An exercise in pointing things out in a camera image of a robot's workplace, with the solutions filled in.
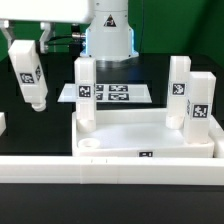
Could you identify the white fiducial marker sheet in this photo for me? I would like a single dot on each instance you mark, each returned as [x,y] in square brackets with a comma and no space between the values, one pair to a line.
[105,93]

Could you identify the white fence front bar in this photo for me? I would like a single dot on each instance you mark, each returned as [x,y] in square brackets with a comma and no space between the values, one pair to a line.
[101,170]

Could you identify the white fence bar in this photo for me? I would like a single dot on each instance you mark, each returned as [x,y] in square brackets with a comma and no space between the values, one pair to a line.
[101,170]
[2,123]
[216,133]

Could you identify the white fence right bar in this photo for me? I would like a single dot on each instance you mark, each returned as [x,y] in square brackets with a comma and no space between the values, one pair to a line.
[216,133]

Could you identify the white fence left bar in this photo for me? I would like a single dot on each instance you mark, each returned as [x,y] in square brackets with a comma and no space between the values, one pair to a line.
[2,123]

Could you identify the white desk tabletop tray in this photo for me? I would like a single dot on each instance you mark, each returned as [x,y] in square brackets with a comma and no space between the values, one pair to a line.
[135,133]

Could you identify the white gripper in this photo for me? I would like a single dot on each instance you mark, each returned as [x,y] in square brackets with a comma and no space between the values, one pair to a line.
[45,11]

